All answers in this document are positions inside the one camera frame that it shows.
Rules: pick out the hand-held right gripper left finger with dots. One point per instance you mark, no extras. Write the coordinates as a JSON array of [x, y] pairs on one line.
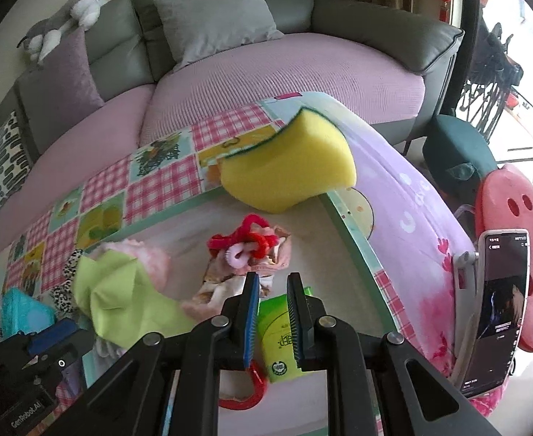
[[250, 318]]

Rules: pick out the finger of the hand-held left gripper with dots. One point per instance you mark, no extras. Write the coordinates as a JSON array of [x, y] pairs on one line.
[[50, 336], [66, 354]]

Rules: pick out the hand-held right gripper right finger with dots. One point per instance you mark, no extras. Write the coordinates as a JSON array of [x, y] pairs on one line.
[[293, 318]]

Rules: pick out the green tissue pack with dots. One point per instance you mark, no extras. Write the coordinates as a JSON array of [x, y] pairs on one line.
[[275, 345]]

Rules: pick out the leopard print scrunchie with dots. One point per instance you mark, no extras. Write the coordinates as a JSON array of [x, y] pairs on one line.
[[64, 295]]

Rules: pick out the teal rimmed white tray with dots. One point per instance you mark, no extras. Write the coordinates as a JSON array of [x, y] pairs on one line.
[[325, 263]]

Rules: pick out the light green cloth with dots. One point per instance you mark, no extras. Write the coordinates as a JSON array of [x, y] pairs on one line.
[[116, 290]]

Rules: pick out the red pipe cleaner toy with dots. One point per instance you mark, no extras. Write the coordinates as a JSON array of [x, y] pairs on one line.
[[243, 231]]

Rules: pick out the pink scalloped cloth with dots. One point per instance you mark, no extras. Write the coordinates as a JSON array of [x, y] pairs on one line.
[[148, 259]]

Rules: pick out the yellow green sponge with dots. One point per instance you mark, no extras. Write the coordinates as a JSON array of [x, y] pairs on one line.
[[284, 168]]

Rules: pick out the teal toy box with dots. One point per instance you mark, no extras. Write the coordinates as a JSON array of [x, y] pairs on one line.
[[25, 311]]

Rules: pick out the white phone stand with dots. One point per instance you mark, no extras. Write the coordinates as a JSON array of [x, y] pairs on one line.
[[464, 263]]

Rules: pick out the black white patterned pillow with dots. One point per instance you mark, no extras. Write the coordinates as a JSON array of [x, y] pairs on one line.
[[3, 159]]

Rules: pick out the smartphone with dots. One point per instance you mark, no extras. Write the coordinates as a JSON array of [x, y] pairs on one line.
[[498, 309]]

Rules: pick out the dark teal stool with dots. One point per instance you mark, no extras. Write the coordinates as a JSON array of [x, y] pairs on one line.
[[457, 145]]

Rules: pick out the purple pillow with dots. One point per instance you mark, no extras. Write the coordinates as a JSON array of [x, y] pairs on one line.
[[62, 86]]

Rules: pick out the pink ribbed sofa cover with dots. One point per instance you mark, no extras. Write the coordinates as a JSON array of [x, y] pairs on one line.
[[271, 68]]

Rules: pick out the grey pillow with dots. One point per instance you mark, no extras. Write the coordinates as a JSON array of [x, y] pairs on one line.
[[216, 13]]

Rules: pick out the grey sofa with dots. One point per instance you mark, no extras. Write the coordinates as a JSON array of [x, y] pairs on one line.
[[361, 18]]

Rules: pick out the black metal railing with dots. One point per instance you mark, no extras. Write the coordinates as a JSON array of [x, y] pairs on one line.
[[489, 68]]

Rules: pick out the grey white plush dog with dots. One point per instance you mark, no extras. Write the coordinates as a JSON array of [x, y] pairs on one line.
[[84, 9]]

